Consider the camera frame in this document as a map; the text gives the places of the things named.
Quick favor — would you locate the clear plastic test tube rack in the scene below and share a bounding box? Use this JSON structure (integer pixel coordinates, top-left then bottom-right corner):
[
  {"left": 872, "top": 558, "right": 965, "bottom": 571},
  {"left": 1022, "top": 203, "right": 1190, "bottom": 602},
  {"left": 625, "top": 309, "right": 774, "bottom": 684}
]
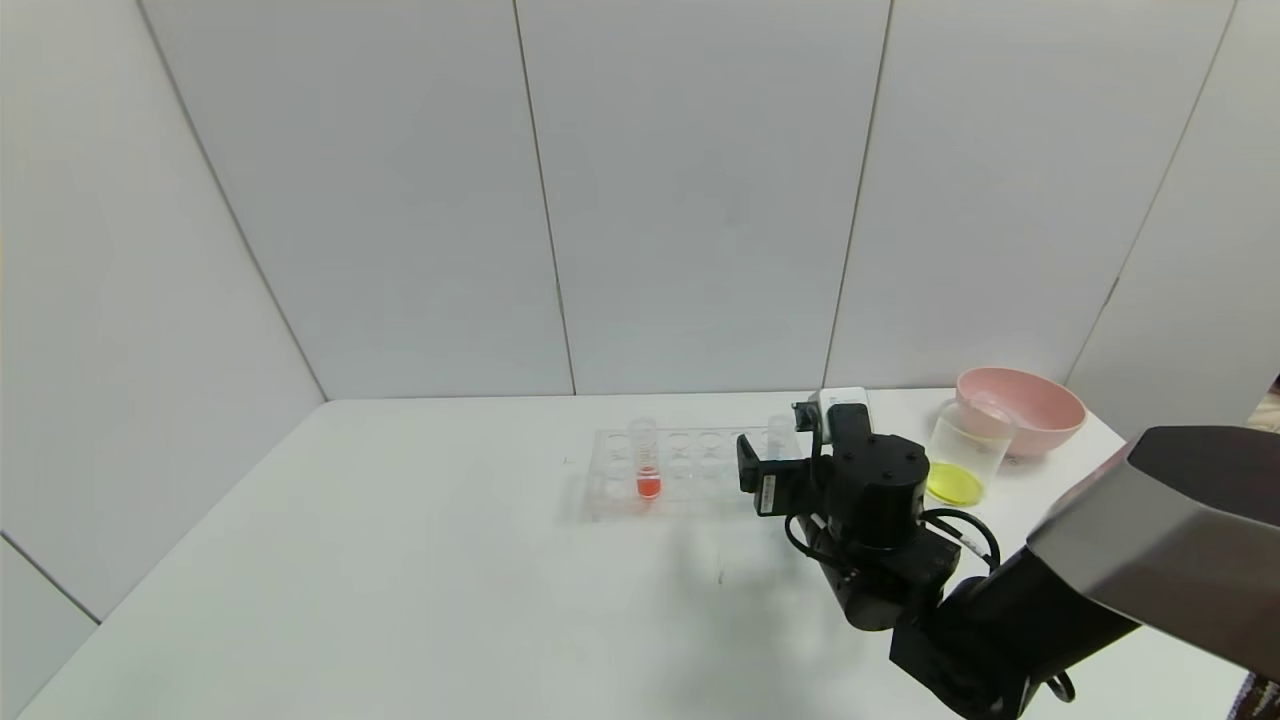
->
[{"left": 583, "top": 425, "right": 806, "bottom": 521}]

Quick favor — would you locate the red pigment test tube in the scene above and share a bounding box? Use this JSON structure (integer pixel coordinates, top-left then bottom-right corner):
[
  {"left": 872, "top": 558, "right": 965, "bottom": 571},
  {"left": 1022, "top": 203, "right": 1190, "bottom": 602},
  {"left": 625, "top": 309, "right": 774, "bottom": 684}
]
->
[{"left": 627, "top": 417, "right": 663, "bottom": 501}]

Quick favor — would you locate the clear glass beaker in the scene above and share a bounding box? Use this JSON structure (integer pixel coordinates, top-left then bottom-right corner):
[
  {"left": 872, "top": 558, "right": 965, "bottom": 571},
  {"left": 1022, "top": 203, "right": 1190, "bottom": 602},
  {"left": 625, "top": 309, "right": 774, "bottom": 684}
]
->
[{"left": 925, "top": 398, "right": 1016, "bottom": 508}]

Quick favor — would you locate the pink bowl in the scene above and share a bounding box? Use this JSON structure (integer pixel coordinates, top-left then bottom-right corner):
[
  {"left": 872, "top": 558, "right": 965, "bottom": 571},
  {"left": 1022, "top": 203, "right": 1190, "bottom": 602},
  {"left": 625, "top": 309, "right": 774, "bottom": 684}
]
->
[{"left": 955, "top": 366, "right": 1089, "bottom": 461}]

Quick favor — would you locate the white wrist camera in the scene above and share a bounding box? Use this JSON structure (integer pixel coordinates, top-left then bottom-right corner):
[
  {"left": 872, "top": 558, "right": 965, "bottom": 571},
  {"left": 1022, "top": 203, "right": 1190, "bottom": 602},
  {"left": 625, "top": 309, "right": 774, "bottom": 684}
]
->
[{"left": 793, "top": 387, "right": 873, "bottom": 436}]

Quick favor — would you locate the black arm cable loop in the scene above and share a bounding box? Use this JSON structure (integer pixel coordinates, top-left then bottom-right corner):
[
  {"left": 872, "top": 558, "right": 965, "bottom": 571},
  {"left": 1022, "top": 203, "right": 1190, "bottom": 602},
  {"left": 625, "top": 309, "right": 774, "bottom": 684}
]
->
[{"left": 920, "top": 507, "right": 1003, "bottom": 576}]

